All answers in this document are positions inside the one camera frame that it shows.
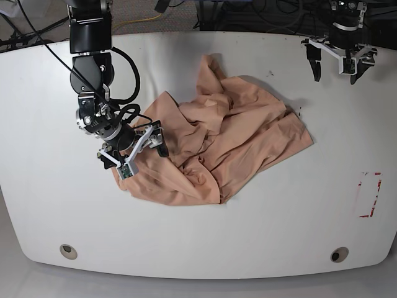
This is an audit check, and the peach T-shirt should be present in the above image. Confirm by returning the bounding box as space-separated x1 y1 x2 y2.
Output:
115 55 313 205

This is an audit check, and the right table grommet hole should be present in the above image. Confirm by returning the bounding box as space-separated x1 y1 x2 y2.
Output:
330 247 349 263

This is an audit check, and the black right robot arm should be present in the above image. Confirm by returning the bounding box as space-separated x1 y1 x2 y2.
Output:
67 1 168 179

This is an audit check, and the red tape rectangle marking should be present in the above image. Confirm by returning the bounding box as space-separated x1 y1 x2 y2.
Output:
354 172 382 219

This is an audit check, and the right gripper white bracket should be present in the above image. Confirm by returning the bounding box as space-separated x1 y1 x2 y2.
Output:
97 122 169 169

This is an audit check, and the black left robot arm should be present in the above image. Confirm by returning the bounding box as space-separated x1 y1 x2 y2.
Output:
301 1 378 85

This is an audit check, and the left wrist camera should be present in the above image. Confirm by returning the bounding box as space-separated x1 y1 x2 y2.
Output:
341 58 356 75

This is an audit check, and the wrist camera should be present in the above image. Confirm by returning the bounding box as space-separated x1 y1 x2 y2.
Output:
116 163 139 180
341 58 356 75

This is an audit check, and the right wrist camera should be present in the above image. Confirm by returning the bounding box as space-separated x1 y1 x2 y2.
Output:
116 163 139 180

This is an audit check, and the table grommet hole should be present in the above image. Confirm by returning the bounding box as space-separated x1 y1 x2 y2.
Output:
60 244 78 260
330 247 349 263

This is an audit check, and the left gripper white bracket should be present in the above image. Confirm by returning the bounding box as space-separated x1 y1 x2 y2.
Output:
301 37 378 84

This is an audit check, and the left table grommet hole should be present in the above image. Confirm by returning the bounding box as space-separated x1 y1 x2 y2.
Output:
60 244 78 260

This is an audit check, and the yellow cable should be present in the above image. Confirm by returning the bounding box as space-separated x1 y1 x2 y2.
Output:
112 12 164 30

